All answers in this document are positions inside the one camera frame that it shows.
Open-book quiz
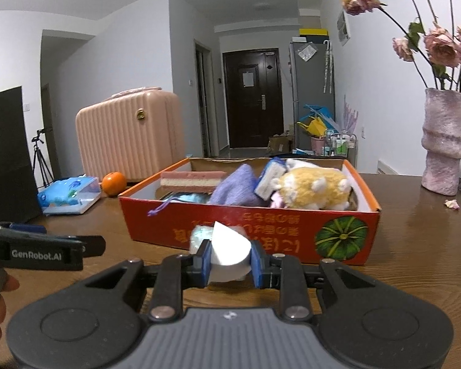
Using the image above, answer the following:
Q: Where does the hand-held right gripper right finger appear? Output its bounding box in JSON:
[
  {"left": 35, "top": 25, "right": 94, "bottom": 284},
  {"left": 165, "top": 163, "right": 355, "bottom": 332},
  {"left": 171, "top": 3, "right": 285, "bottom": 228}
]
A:
[{"left": 250, "top": 240, "right": 385, "bottom": 323}]

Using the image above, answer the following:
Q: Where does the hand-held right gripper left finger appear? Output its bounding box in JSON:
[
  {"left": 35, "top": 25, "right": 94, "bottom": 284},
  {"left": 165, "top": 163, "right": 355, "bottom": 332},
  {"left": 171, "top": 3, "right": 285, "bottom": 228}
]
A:
[{"left": 76, "top": 239, "right": 214, "bottom": 323}]

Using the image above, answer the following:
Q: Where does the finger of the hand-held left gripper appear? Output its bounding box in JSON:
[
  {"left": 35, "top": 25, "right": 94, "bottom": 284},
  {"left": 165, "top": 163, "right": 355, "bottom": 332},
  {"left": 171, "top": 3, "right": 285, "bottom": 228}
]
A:
[
  {"left": 0, "top": 226, "right": 107, "bottom": 259},
  {"left": 0, "top": 220, "right": 47, "bottom": 236}
]

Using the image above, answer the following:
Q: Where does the iridescent plastic bag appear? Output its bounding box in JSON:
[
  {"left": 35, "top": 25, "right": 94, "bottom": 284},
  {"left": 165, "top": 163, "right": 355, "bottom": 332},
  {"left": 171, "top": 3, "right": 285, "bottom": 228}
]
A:
[{"left": 189, "top": 221, "right": 253, "bottom": 282}]

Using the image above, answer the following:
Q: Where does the orange cardboard box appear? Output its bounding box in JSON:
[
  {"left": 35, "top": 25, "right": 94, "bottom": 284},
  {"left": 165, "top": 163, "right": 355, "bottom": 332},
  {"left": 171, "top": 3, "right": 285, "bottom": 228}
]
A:
[{"left": 118, "top": 156, "right": 381, "bottom": 266}]

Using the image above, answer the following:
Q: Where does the light blue plush toy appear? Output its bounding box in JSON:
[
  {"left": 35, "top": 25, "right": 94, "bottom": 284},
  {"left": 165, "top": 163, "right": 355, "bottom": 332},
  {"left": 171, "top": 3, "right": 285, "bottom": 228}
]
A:
[{"left": 175, "top": 193, "right": 212, "bottom": 204}]

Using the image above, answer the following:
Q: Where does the purple drawstring pouch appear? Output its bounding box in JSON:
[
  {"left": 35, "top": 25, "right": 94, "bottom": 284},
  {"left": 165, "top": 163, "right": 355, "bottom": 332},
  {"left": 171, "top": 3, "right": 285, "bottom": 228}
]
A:
[{"left": 148, "top": 164, "right": 267, "bottom": 216}]

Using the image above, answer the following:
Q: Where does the pink layered sponge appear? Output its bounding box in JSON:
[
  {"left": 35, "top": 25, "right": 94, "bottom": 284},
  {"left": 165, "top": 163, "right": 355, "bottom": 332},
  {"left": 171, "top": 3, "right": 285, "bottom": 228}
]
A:
[{"left": 160, "top": 170, "right": 228, "bottom": 193}]

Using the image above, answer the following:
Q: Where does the blue and white carton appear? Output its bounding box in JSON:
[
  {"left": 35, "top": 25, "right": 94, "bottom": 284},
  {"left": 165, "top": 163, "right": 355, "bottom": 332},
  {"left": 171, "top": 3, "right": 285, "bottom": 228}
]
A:
[{"left": 254, "top": 159, "right": 287, "bottom": 197}]

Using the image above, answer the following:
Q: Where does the yellow and white plush toy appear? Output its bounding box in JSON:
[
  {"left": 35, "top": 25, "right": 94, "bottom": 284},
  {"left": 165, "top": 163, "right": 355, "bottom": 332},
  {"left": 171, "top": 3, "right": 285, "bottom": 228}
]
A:
[{"left": 271, "top": 157, "right": 352, "bottom": 211}]

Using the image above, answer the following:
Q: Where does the blue tissue pack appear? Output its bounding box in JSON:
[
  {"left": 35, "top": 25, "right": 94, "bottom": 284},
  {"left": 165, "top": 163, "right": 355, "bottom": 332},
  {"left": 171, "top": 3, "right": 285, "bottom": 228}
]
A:
[{"left": 37, "top": 176, "right": 101, "bottom": 215}]

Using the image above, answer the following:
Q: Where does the black tripod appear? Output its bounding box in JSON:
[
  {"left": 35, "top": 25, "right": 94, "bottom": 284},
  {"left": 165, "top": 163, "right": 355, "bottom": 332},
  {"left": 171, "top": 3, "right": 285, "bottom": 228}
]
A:
[{"left": 31, "top": 128, "right": 54, "bottom": 189}]

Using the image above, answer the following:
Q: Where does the orange fruit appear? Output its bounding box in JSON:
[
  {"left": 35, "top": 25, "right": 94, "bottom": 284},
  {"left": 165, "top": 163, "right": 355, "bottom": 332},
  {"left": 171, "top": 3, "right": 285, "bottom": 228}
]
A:
[{"left": 101, "top": 172, "right": 127, "bottom": 196}]

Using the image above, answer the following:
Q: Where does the black paper bag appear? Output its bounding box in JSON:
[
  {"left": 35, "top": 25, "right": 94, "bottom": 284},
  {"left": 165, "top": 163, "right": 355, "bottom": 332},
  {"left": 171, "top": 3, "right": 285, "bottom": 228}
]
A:
[{"left": 0, "top": 58, "right": 43, "bottom": 225}]

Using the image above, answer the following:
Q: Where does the pink ribbed suitcase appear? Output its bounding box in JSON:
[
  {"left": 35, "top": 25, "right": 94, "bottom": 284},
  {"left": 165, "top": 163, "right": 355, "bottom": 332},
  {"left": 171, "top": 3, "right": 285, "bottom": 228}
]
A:
[{"left": 76, "top": 86, "right": 184, "bottom": 183}]

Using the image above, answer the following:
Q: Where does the brown floor carton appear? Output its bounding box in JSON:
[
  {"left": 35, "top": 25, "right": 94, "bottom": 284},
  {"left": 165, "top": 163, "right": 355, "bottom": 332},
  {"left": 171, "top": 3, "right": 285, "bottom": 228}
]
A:
[{"left": 268, "top": 134, "right": 293, "bottom": 153}]

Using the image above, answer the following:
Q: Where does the cart with bottles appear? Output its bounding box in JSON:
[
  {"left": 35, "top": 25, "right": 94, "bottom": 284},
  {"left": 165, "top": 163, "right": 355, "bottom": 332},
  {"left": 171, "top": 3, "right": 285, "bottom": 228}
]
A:
[{"left": 323, "top": 131, "right": 358, "bottom": 170}]

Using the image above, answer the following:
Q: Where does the dark brown door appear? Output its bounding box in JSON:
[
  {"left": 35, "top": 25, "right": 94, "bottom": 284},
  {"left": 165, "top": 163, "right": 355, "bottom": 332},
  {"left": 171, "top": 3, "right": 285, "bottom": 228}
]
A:
[{"left": 223, "top": 48, "right": 285, "bottom": 149}]

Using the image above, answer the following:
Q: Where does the grey side door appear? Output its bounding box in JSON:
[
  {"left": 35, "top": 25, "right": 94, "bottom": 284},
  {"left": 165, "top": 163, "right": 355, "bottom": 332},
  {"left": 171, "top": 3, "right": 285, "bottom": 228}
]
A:
[{"left": 194, "top": 39, "right": 219, "bottom": 158}]

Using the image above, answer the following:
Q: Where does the blue folding rack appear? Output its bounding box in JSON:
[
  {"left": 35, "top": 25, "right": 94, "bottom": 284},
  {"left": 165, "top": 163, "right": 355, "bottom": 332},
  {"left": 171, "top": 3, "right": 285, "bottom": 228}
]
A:
[{"left": 303, "top": 104, "right": 335, "bottom": 124}]

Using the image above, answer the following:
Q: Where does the grey refrigerator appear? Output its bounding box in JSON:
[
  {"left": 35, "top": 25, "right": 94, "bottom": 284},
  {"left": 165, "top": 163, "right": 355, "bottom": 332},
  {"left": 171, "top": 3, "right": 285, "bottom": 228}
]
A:
[{"left": 289, "top": 40, "right": 336, "bottom": 150}]

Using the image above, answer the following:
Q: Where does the folded white umbrella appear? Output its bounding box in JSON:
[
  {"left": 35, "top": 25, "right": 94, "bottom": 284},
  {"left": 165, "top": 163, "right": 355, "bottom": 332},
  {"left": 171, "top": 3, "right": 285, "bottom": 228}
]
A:
[{"left": 323, "top": 39, "right": 333, "bottom": 93}]

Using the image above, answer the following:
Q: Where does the pink textured vase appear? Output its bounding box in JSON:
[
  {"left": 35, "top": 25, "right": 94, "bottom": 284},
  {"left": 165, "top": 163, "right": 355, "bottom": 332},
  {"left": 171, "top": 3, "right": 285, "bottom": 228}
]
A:
[{"left": 420, "top": 88, "right": 461, "bottom": 196}]

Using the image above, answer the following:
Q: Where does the bunch of dried pink roses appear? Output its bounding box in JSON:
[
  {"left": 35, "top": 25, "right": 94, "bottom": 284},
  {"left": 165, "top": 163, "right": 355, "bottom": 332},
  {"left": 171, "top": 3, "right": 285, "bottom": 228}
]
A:
[{"left": 342, "top": 0, "right": 461, "bottom": 93}]

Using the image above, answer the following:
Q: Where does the purple wall decal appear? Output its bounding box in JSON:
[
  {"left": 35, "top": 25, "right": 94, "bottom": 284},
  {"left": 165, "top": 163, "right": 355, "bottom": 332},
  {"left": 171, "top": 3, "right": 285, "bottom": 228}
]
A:
[{"left": 342, "top": 92, "right": 359, "bottom": 133}]

